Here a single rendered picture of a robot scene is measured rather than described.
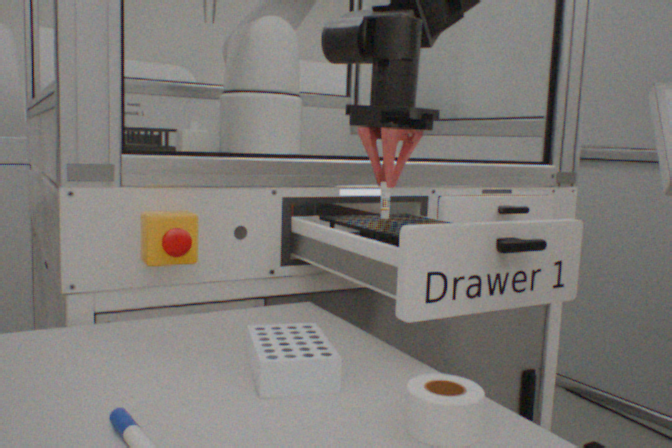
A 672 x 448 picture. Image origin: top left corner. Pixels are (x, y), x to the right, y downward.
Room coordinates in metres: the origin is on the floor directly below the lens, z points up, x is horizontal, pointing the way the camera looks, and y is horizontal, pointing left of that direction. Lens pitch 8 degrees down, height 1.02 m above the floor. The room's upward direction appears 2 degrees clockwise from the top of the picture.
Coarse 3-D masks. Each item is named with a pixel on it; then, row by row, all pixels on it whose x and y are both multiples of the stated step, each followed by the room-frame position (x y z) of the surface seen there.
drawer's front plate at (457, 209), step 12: (444, 204) 1.09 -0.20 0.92; (456, 204) 1.11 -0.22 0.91; (468, 204) 1.12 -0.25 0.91; (480, 204) 1.13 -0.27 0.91; (492, 204) 1.15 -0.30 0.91; (504, 204) 1.17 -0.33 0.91; (516, 204) 1.18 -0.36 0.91; (528, 204) 1.20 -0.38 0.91; (540, 204) 1.21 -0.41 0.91; (552, 204) 1.23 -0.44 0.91; (444, 216) 1.09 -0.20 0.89; (456, 216) 1.11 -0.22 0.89; (468, 216) 1.12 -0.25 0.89; (480, 216) 1.14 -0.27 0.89; (492, 216) 1.15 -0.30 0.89; (504, 216) 1.17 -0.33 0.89; (516, 216) 1.18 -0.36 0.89; (528, 216) 1.20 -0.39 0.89; (540, 216) 1.22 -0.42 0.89; (552, 216) 1.23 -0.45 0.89
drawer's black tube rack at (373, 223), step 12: (324, 216) 0.96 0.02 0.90; (336, 216) 0.97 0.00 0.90; (348, 216) 0.98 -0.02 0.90; (360, 216) 0.98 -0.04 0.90; (372, 216) 0.99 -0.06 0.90; (396, 216) 1.00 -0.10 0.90; (408, 216) 1.01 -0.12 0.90; (360, 228) 0.85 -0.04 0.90; (372, 228) 0.84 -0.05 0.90; (384, 228) 0.84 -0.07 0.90; (396, 228) 0.85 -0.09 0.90; (384, 240) 0.92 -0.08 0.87
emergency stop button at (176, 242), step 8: (168, 232) 0.79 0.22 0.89; (176, 232) 0.80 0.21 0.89; (184, 232) 0.80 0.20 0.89; (168, 240) 0.79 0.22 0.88; (176, 240) 0.79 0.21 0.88; (184, 240) 0.80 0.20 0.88; (168, 248) 0.79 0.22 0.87; (176, 248) 0.79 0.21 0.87; (184, 248) 0.80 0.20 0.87; (176, 256) 0.80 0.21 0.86
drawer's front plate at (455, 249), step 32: (448, 224) 0.70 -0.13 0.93; (480, 224) 0.71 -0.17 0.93; (512, 224) 0.74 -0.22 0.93; (544, 224) 0.76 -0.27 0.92; (576, 224) 0.79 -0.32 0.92; (416, 256) 0.66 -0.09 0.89; (448, 256) 0.69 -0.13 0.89; (480, 256) 0.71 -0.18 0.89; (512, 256) 0.74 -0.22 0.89; (544, 256) 0.77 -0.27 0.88; (576, 256) 0.80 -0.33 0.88; (416, 288) 0.67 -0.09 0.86; (448, 288) 0.69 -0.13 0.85; (512, 288) 0.74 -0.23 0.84; (544, 288) 0.77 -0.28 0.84; (576, 288) 0.80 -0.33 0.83; (416, 320) 0.67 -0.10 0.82
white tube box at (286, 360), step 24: (264, 336) 0.65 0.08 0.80; (288, 336) 0.66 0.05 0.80; (312, 336) 0.67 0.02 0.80; (264, 360) 0.58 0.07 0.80; (288, 360) 0.58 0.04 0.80; (312, 360) 0.59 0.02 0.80; (336, 360) 0.59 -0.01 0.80; (264, 384) 0.57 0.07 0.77; (288, 384) 0.58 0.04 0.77; (312, 384) 0.59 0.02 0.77; (336, 384) 0.59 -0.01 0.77
